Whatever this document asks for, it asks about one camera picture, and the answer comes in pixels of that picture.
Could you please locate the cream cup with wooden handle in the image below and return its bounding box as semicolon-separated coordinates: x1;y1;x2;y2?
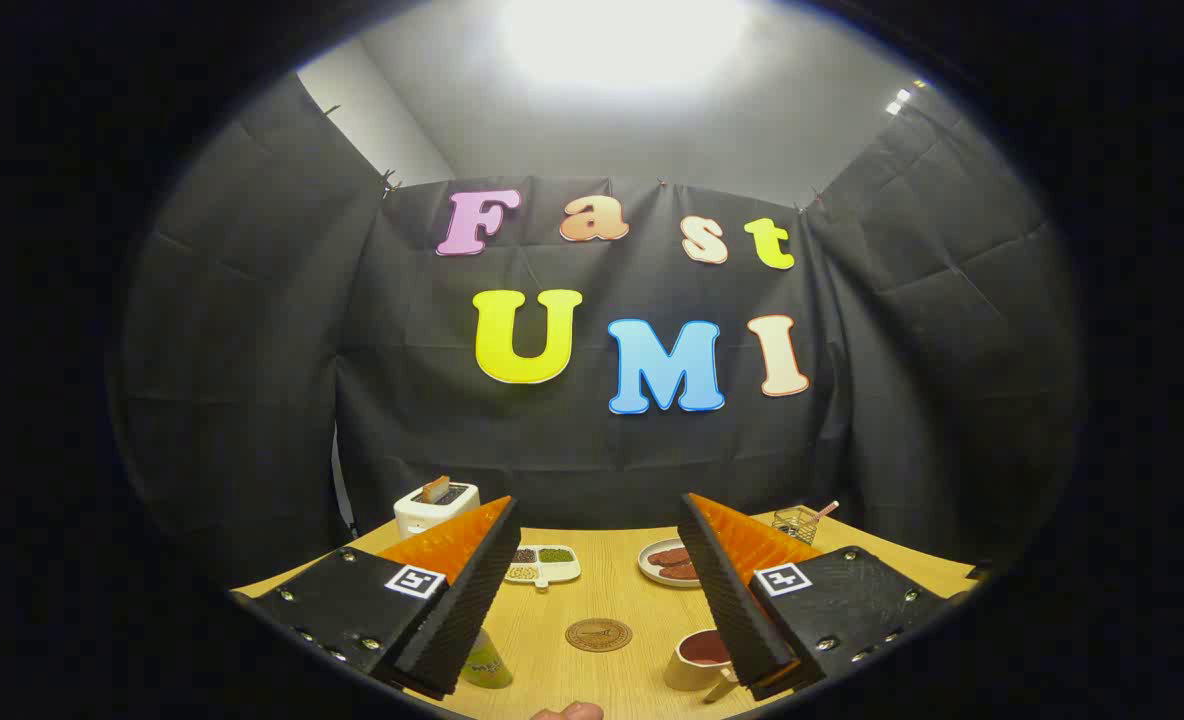
664;628;743;704

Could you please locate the silver green label juice bottle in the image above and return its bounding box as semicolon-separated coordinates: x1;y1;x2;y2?
459;628;514;691

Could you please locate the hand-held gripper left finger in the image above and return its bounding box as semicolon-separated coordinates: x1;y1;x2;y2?
232;495;523;701

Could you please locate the white toaster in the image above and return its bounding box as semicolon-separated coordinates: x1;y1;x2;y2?
394;482;481;541

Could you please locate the round cork coaster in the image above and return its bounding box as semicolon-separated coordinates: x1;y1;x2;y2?
565;618;633;653

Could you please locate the white oval plate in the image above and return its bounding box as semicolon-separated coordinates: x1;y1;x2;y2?
638;538;703;589

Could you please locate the black backdrop cloth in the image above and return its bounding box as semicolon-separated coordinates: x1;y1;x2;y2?
112;70;1083;591

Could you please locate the wooden table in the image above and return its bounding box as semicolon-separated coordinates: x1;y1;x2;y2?
235;515;975;720

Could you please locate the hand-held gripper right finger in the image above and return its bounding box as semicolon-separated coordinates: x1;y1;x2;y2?
677;492;953;701

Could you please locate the wire mesh holder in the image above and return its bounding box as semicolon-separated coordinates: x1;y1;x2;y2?
773;506;821;546

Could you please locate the white divided dish with grains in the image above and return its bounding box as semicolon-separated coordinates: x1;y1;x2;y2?
504;544;582;591

